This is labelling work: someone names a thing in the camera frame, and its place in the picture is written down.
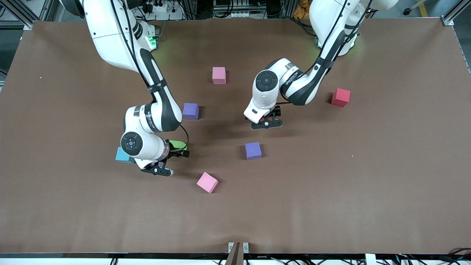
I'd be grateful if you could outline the purple foam block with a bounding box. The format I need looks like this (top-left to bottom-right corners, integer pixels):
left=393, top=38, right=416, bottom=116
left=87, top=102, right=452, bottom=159
left=245, top=142, right=262, bottom=160
left=183, top=103, right=199, bottom=120

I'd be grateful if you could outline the pink foam block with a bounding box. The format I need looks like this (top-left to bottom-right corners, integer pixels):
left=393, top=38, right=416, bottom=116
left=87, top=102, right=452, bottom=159
left=212, top=67, right=226, bottom=85
left=196, top=172, right=219, bottom=194

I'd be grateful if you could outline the cyan foam block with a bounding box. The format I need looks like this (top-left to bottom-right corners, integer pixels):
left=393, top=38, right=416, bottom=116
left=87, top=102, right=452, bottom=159
left=115, top=147, right=136, bottom=164

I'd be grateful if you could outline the red foam block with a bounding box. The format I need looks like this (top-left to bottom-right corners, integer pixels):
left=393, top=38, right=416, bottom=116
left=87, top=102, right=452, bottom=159
left=331, top=88, right=351, bottom=108

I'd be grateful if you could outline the orange packets pile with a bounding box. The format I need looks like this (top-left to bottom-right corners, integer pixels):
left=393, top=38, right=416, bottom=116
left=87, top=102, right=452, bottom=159
left=294, top=0, right=313, bottom=20

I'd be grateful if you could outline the brown strut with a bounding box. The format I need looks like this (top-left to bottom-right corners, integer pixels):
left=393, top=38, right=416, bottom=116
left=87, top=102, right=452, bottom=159
left=225, top=242, right=244, bottom=265

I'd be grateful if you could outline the white power strip with plugs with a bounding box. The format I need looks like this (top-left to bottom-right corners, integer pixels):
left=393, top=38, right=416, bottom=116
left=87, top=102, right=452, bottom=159
left=142, top=0, right=184, bottom=21

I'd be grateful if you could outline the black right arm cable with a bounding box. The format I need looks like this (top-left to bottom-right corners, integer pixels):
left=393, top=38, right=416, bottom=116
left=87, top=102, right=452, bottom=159
left=110, top=0, right=190, bottom=149

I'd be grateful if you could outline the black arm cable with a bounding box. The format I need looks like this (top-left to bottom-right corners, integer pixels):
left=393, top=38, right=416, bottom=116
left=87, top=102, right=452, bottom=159
left=278, top=0, right=350, bottom=105
left=110, top=0, right=190, bottom=149

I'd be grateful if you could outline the grey metal bracket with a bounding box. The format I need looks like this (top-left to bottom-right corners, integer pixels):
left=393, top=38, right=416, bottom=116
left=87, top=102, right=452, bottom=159
left=228, top=242, right=249, bottom=254

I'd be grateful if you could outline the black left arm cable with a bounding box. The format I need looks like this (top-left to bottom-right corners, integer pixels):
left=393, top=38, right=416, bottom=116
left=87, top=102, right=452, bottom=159
left=278, top=0, right=350, bottom=105

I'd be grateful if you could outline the black table edge rail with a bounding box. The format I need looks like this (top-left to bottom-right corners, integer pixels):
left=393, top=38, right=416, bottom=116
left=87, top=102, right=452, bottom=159
left=0, top=252, right=471, bottom=260

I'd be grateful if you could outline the aluminium frame corner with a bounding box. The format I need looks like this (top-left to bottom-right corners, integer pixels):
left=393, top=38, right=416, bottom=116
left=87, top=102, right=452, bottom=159
left=442, top=0, right=471, bottom=26
left=0, top=0, right=50, bottom=31

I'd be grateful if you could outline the black cable bundle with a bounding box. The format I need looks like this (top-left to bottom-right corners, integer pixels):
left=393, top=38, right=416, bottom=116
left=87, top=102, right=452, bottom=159
left=390, top=247, right=471, bottom=265

